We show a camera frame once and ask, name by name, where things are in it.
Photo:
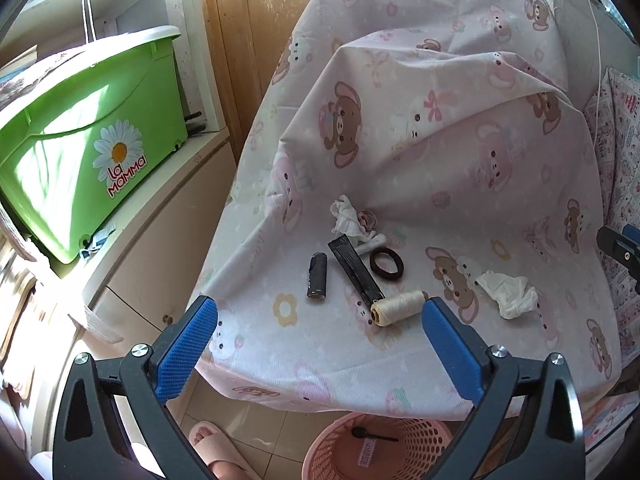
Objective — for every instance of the black plastic spoon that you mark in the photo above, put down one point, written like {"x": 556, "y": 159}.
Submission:
{"x": 361, "y": 431}

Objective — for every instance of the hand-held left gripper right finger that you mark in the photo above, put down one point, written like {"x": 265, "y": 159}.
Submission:
{"x": 450, "y": 345}

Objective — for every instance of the cream thread spool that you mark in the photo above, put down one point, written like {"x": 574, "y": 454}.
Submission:
{"x": 397, "y": 307}

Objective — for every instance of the pink slipper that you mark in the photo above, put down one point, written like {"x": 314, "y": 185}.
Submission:
{"x": 215, "y": 447}

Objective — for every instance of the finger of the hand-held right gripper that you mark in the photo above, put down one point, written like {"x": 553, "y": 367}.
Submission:
{"x": 622, "y": 247}

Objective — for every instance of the pink perforated plastic basket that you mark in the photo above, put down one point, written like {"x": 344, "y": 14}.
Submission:
{"x": 425, "y": 440}

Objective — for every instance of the black cylindrical battery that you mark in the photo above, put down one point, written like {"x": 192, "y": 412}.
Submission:
{"x": 316, "y": 277}

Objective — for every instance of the black wrapper strip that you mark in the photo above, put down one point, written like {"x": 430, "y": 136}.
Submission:
{"x": 355, "y": 270}

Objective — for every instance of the pink cartoon printed bedsheet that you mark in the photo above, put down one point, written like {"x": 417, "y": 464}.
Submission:
{"x": 425, "y": 135}

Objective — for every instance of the patterned pillow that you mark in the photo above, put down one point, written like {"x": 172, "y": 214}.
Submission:
{"x": 617, "y": 150}

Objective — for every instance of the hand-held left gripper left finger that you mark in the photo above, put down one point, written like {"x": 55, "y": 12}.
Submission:
{"x": 185, "y": 350}

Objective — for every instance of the green plastic tub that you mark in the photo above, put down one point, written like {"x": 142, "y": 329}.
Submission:
{"x": 75, "y": 150}

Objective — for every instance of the small pink wrapper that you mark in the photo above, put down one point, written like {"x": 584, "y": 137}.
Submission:
{"x": 367, "y": 220}

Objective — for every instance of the pink dotted packet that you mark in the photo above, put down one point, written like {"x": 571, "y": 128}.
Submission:
{"x": 367, "y": 452}

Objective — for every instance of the white tissue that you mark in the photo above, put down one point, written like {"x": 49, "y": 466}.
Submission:
{"x": 510, "y": 295}
{"x": 347, "y": 217}

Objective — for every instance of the white cabinet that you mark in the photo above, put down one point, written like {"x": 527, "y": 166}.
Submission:
{"x": 165, "y": 240}

